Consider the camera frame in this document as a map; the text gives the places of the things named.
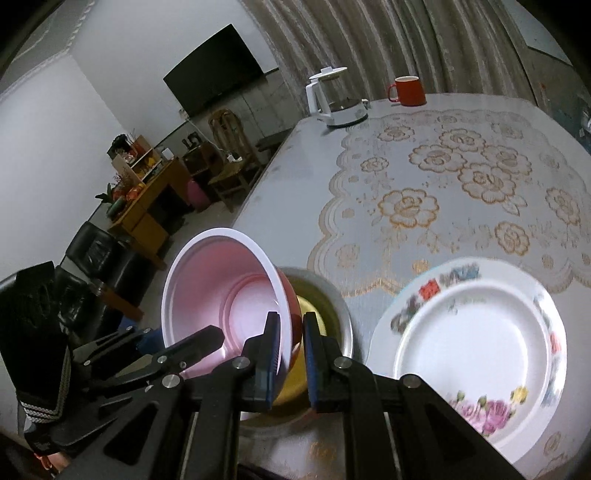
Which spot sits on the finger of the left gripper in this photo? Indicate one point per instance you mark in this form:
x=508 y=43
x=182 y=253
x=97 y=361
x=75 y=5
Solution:
x=86 y=353
x=174 y=359

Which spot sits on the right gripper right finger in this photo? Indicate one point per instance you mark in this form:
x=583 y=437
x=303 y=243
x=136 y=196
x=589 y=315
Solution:
x=339 y=384

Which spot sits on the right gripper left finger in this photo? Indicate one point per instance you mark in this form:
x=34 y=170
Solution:
x=246 y=383

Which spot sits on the yellow plastic bowl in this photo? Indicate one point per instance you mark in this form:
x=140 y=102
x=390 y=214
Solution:
x=304 y=359

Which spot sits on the stainless steel basin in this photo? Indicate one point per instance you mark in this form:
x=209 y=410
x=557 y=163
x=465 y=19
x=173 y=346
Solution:
x=291 y=410

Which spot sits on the red plastic bowl pink inside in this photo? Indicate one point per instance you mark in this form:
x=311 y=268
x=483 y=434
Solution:
x=222 y=278

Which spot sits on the white plate dragon pattern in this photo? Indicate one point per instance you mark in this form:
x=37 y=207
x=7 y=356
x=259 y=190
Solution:
x=432 y=284

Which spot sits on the white floral deep plate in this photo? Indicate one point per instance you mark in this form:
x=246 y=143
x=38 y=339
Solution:
x=495 y=354

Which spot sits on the person left hand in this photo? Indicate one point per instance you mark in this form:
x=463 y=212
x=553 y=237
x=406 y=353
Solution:
x=54 y=463

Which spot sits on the black leather chair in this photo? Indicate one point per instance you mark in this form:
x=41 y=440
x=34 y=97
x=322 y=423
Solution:
x=101 y=257

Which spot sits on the wooden side cabinet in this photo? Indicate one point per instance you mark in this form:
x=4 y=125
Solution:
x=150 y=174

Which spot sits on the gold floral table cover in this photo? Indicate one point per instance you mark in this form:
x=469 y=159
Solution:
x=415 y=190

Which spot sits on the white electric kettle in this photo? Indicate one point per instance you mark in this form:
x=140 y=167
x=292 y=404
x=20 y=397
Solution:
x=329 y=102

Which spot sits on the red mug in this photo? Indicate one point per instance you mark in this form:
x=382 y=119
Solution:
x=407 y=91

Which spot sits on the beige curtain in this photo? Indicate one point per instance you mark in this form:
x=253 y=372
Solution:
x=452 y=46

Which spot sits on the wooden chair by wall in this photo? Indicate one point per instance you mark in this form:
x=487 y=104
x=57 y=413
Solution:
x=240 y=168

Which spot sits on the black wall television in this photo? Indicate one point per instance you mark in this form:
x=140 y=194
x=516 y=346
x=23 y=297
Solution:
x=218 y=68

